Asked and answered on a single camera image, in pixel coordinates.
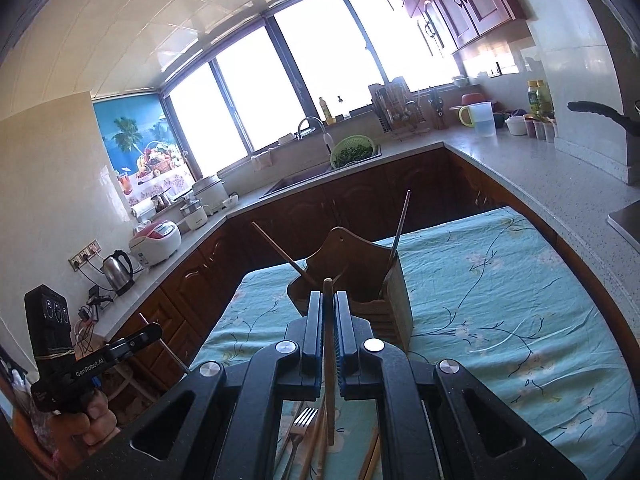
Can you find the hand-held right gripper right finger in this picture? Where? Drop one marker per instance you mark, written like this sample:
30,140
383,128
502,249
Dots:
344,340

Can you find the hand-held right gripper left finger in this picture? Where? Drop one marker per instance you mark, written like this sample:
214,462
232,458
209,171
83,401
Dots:
314,332

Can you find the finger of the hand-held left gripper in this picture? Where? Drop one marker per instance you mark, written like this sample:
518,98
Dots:
137,339

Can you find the thin chopstick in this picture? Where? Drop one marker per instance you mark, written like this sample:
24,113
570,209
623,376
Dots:
172,355

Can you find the wooden utensil holder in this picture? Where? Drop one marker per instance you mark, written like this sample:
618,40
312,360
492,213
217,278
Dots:
385,305

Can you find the metal fork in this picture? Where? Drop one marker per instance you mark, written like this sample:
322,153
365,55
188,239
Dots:
302,420

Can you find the person's left hand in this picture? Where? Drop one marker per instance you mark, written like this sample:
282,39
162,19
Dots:
82,425

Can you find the steel electric kettle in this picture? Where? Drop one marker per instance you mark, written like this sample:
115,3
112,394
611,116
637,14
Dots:
117,272

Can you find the white red rice cooker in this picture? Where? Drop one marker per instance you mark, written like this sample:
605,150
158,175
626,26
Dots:
155,242

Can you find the paper towel roll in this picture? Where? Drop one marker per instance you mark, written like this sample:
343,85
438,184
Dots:
145,208

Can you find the small white kitchen appliance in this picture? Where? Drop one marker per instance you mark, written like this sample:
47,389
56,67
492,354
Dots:
195,217

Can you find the steel pot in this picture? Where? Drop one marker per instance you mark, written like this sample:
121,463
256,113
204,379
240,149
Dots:
162,201

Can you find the white electric cooking pot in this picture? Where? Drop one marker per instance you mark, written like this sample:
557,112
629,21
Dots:
207,190

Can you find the teal floral tablecloth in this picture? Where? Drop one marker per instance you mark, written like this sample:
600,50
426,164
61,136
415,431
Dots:
500,285

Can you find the green colander with vegetables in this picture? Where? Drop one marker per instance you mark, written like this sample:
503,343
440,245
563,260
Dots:
352,152

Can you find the sink faucet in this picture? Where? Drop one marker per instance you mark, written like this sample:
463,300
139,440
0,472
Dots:
327,140

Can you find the dish drying rack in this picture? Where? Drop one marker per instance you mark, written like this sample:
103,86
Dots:
395,105

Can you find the knife and scissors holder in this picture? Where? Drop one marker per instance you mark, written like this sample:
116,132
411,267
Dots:
439,115

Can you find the kitchen window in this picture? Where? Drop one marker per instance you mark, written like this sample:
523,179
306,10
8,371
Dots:
280,85

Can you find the red bowl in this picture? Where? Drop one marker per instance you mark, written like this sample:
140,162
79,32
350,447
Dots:
472,98

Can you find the spice jar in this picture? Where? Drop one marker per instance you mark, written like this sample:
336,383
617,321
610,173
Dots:
540,130
529,127
550,132

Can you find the small white bowl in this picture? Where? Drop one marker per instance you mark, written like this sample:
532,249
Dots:
461,81

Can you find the gas stove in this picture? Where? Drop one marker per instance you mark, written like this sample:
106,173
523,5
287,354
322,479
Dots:
627,222

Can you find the yellow cooking oil bottle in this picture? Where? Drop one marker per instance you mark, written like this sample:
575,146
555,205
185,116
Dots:
539,100

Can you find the black wok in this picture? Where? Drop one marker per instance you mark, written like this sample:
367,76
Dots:
600,112

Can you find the wooden upper cabinets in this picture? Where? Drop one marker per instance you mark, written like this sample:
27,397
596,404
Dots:
470,5

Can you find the wall power outlet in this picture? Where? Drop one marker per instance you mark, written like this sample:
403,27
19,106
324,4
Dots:
85,255

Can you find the tropical fruit wall poster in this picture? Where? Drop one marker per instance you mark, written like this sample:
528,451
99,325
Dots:
130,135

